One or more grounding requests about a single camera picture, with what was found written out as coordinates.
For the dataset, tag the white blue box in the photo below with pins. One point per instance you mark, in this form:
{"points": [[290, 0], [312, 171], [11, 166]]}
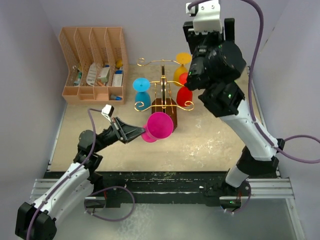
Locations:
{"points": [[117, 80]]}

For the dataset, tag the peach plastic file organizer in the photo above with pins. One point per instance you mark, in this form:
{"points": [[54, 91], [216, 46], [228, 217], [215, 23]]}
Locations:
{"points": [[86, 51]]}

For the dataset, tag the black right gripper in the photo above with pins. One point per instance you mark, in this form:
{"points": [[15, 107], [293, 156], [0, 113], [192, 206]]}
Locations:
{"points": [[192, 38]]}

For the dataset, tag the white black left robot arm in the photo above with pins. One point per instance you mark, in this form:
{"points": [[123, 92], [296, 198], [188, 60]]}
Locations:
{"points": [[40, 219]]}

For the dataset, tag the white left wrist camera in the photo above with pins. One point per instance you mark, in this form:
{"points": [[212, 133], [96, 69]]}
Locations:
{"points": [[107, 112]]}

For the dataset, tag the gold black wine glass rack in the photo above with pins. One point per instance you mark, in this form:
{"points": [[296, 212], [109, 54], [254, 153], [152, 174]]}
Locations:
{"points": [[163, 95]]}

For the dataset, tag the aluminium table frame rail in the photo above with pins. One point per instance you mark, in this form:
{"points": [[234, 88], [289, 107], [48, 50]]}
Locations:
{"points": [[183, 187]]}

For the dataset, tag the yellow small object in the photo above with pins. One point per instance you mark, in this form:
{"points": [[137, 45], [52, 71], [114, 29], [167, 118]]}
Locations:
{"points": [[119, 64]]}

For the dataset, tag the pink wine glass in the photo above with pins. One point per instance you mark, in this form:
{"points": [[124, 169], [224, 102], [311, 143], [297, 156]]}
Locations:
{"points": [[158, 126]]}

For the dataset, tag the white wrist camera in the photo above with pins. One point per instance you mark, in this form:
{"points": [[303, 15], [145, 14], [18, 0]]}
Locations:
{"points": [[206, 17], [107, 112]]}

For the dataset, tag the yellow wine glass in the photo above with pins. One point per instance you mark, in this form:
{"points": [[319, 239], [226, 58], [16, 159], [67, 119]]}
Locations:
{"points": [[182, 59]]}

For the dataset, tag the red wine glass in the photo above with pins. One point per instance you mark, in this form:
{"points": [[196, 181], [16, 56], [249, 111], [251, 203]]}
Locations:
{"points": [[184, 95]]}

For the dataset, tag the grey blue cylinder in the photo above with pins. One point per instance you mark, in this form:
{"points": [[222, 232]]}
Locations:
{"points": [[114, 97]]}

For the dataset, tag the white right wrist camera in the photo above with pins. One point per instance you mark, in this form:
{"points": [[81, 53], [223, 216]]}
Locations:
{"points": [[206, 17]]}

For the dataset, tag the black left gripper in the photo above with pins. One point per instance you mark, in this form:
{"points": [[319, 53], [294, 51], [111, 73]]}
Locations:
{"points": [[129, 130]]}

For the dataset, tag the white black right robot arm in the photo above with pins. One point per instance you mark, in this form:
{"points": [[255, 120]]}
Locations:
{"points": [[217, 62]]}

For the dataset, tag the blue wine glass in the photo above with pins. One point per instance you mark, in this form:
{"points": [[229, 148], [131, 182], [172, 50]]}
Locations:
{"points": [[142, 98]]}

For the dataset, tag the white medicine box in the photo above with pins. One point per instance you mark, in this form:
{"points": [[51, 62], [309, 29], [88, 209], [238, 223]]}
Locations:
{"points": [[104, 75]]}

